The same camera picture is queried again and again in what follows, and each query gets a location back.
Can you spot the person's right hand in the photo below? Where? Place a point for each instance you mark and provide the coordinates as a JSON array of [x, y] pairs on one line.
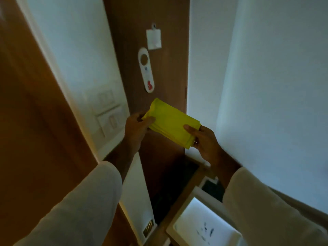
[[208, 144]]

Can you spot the person's left hand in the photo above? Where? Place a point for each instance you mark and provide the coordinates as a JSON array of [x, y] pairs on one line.
[[134, 130]]

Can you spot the person's right thumb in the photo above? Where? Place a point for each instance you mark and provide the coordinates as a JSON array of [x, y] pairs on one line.
[[191, 129]]

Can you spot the person's left thumb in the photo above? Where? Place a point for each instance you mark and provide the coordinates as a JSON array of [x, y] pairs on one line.
[[149, 121]]

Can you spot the yellow cloth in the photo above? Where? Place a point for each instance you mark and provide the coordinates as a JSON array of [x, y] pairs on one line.
[[171, 122]]

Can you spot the person's left forearm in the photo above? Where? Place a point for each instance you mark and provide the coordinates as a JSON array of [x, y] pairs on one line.
[[76, 202]]

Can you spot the person's right forearm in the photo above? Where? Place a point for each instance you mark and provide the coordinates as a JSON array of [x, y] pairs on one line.
[[261, 212]]

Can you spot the white door hanger sign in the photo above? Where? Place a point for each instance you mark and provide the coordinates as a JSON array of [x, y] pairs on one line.
[[146, 71]]

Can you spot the wooden shelf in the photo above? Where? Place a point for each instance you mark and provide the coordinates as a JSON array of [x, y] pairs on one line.
[[176, 202]]

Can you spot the white square card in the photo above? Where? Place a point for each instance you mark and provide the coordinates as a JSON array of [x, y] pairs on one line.
[[153, 39]]

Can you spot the white rectangular tray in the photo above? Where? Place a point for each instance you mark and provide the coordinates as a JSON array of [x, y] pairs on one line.
[[197, 222]]

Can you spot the wooden door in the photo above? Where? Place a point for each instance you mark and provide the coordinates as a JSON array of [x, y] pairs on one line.
[[38, 112]]

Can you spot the white key card switch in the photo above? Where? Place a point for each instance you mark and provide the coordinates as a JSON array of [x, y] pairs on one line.
[[111, 121]]

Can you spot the brown wooden wall panel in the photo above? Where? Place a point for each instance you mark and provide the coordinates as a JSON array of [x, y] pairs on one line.
[[158, 74]]

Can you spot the white light switch panel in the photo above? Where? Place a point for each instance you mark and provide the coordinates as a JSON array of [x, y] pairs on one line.
[[101, 99]]

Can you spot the small wall hook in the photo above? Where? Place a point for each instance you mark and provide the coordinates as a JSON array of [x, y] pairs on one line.
[[154, 25]]

